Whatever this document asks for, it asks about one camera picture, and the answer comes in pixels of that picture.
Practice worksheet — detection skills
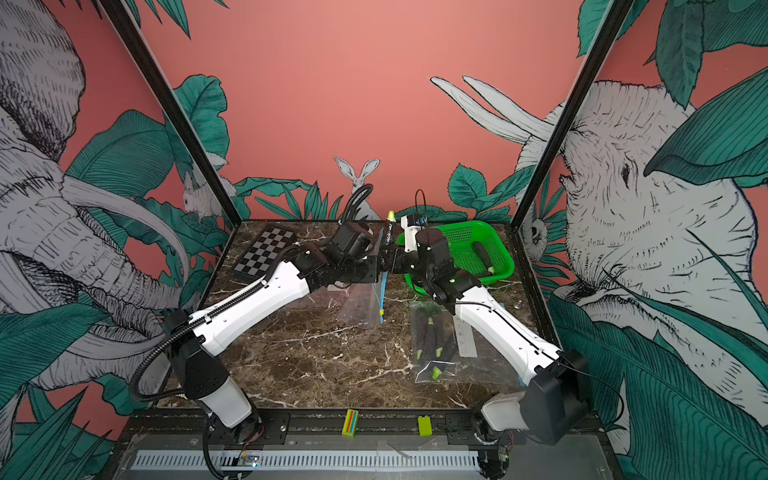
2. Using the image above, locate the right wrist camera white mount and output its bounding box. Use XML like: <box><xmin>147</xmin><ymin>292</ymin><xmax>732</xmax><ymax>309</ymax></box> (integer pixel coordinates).
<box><xmin>400</xmin><ymin>214</ymin><xmax>424</xmax><ymax>253</ymax></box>

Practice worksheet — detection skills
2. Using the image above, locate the black frame post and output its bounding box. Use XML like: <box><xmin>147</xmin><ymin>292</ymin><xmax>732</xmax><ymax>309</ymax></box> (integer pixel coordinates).
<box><xmin>511</xmin><ymin>0</ymin><xmax>633</xmax><ymax>231</ymax></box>
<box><xmin>98</xmin><ymin>0</ymin><xmax>242</xmax><ymax>229</ymax></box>

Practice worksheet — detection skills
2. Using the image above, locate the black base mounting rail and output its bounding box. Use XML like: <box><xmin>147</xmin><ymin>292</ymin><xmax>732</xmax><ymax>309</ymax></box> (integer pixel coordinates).
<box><xmin>119</xmin><ymin>407</ymin><xmax>607</xmax><ymax>448</ymax></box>

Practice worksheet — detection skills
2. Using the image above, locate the left black corrugated cable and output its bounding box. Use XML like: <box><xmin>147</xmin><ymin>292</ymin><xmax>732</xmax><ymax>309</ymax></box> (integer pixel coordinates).
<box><xmin>128</xmin><ymin>183</ymin><xmax>376</xmax><ymax>403</ymax></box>

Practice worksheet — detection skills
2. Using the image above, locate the black white checkerboard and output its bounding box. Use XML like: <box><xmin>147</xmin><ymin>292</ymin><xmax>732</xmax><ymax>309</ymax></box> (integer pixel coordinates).
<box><xmin>232</xmin><ymin>224</ymin><xmax>297</xmax><ymax>283</ymax></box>

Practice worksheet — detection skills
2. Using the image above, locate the right black frame post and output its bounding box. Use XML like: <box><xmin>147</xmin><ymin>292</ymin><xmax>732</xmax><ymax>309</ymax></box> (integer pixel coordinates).
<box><xmin>511</xmin><ymin>0</ymin><xmax>633</xmax><ymax>231</ymax></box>

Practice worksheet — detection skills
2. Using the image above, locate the left black frame post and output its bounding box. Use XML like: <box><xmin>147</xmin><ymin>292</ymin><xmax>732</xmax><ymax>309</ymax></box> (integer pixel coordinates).
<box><xmin>98</xmin><ymin>0</ymin><xmax>242</xmax><ymax>229</ymax></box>

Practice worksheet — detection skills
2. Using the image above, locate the green plastic basket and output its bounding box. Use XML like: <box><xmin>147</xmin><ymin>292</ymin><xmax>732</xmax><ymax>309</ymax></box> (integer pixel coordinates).
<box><xmin>395</xmin><ymin>221</ymin><xmax>514</xmax><ymax>304</ymax></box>

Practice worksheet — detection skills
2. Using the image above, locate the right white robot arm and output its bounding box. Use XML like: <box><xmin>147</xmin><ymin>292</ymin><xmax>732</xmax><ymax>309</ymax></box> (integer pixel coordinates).
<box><xmin>379</xmin><ymin>226</ymin><xmax>591</xmax><ymax>445</ymax></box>

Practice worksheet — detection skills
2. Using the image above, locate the white perforated rail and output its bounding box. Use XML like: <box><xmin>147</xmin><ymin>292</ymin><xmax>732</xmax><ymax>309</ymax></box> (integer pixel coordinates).
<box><xmin>130</xmin><ymin>450</ymin><xmax>480</xmax><ymax>473</ymax></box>

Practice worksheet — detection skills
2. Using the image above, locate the striped colour block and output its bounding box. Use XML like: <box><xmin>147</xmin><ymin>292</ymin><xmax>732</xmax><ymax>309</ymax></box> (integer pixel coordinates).
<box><xmin>341</xmin><ymin>409</ymin><xmax>359</xmax><ymax>437</ymax></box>

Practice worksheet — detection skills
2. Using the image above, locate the clear zip bag blue zipper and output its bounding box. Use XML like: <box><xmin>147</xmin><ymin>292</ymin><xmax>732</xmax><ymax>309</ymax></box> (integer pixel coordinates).
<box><xmin>409</xmin><ymin>301</ymin><xmax>480</xmax><ymax>384</ymax></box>

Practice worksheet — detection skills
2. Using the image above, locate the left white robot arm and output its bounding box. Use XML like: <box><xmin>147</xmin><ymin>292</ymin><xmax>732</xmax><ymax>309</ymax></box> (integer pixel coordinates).
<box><xmin>166</xmin><ymin>221</ymin><xmax>379</xmax><ymax>429</ymax></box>

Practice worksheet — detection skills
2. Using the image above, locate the dark purple eggplant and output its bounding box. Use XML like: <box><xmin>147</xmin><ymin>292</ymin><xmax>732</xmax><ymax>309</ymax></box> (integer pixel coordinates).
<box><xmin>413</xmin><ymin>305</ymin><xmax>456</xmax><ymax>383</ymax></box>

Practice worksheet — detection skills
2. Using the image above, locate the green small block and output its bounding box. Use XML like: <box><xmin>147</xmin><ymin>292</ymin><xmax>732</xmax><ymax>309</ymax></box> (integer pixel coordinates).
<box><xmin>417</xmin><ymin>415</ymin><xmax>433</xmax><ymax>437</ymax></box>

